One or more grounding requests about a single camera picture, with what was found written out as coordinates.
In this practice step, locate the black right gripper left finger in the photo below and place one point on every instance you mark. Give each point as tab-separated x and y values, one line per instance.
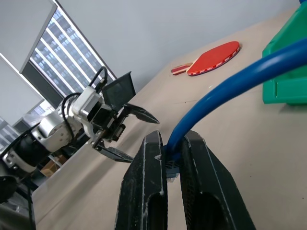
141	187

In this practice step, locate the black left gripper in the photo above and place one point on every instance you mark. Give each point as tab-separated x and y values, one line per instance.
108	123

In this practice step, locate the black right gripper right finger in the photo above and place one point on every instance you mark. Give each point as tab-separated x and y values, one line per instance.
211	191

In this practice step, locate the green plastic bin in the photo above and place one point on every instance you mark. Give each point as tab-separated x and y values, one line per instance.
286	92

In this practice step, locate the black mesh container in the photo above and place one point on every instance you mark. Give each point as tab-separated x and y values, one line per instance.
120	91

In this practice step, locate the brown cardboard box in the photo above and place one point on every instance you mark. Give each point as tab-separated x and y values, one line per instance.
49	169

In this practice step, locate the large window pane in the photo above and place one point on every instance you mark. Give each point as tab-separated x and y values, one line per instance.
64	52

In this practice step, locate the red table tennis paddle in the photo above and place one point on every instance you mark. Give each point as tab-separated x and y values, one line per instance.
216	57

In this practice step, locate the white roller blind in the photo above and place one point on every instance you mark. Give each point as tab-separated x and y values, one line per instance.
21	31

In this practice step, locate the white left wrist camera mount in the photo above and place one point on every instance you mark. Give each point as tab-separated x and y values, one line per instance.
84	100

